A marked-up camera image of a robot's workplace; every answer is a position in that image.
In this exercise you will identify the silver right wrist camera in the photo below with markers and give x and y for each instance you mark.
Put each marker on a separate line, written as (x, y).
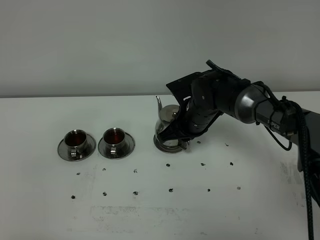
(221, 70)

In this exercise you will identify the right stainless steel saucer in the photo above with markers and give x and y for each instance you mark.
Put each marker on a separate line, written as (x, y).
(126, 150)

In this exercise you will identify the left stainless steel teacup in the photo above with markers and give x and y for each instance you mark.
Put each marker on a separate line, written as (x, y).
(76, 142)

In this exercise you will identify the left stainless steel saucer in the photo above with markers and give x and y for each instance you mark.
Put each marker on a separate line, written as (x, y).
(65, 151)

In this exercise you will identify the stainless steel teacup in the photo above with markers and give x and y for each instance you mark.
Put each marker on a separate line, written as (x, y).
(114, 139)
(76, 142)

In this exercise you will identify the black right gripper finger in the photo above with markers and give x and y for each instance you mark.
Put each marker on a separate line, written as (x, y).
(174, 131)

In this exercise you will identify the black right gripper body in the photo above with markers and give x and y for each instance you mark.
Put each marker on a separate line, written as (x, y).
(203, 97)

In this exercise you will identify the stainless steel teapot saucer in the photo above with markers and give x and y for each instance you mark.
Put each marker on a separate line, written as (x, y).
(182, 146)

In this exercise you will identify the right stainless steel teacup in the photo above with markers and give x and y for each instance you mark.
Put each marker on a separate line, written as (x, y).
(114, 139)

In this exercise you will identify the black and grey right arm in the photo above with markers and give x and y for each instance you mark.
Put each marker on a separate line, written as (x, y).
(256, 104)

